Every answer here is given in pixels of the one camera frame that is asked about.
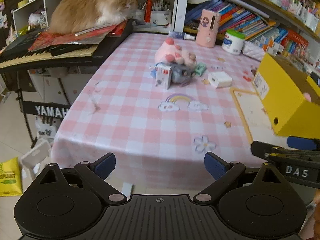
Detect beige paw plush toy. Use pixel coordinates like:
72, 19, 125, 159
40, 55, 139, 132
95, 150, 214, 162
180, 50, 197, 67

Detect yellow plastic bag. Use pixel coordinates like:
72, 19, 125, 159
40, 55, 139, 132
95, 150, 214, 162
0, 157, 23, 197

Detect row of boxed books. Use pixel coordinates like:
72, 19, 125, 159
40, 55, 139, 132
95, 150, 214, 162
260, 26, 320, 73

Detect white plastic strip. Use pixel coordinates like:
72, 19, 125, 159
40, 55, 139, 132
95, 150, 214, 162
75, 24, 111, 36

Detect white shelf unit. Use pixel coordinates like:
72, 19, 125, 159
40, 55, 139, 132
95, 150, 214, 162
12, 0, 100, 32

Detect white quilted pouch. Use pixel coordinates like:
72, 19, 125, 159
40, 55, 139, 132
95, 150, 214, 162
242, 41, 266, 61

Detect red tassel ornament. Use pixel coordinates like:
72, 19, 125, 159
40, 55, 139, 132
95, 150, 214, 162
144, 0, 153, 23

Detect grey toy car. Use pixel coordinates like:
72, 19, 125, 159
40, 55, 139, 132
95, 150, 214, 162
170, 64, 194, 84

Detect blue spray bottle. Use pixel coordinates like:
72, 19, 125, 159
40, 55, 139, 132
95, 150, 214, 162
168, 31, 196, 41

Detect small white carton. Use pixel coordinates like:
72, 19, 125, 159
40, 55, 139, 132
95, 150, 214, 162
155, 63, 173, 90

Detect yellow cardboard box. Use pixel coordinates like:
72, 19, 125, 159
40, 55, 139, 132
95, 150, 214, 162
252, 52, 320, 138

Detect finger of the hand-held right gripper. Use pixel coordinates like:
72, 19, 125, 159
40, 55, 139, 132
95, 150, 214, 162
287, 135, 320, 151
251, 141, 320, 161

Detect black electronic keyboard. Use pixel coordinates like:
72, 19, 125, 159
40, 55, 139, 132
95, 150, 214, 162
0, 19, 135, 68

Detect white jar with green lid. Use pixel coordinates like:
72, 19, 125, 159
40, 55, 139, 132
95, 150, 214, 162
222, 29, 246, 55

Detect white pen holder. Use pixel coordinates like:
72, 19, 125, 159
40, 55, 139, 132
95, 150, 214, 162
135, 0, 173, 27

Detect white cabinet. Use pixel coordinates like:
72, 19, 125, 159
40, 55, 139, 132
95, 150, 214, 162
28, 68, 71, 106

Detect white plastic stool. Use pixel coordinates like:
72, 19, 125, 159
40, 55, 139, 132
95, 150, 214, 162
20, 138, 52, 181

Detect white bookshelf post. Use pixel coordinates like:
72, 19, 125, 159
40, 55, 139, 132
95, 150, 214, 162
173, 0, 191, 34

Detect pink humidifier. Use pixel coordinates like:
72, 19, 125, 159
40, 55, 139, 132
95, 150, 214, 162
195, 9, 222, 48

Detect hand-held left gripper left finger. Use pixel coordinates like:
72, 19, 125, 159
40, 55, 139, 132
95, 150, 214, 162
32, 152, 128, 204

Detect red paper sheets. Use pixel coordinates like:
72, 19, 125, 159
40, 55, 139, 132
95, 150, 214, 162
28, 21, 128, 53

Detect white charger box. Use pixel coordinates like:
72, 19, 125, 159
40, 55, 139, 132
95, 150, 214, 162
207, 71, 233, 89

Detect white mat with yellow border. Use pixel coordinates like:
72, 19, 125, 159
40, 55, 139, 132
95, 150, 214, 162
229, 87, 288, 160

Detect orange fluffy cat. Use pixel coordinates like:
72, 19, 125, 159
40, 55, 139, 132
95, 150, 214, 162
49, 0, 139, 34

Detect pink paw plush toy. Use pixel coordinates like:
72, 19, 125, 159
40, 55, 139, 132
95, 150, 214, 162
154, 37, 183, 64

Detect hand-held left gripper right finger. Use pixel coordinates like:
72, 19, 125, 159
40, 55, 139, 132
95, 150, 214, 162
193, 151, 288, 204

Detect mint green stapler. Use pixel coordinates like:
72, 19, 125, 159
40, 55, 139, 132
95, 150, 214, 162
194, 64, 207, 76

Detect row of colourful books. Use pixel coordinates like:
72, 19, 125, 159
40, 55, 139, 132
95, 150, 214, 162
184, 0, 278, 42

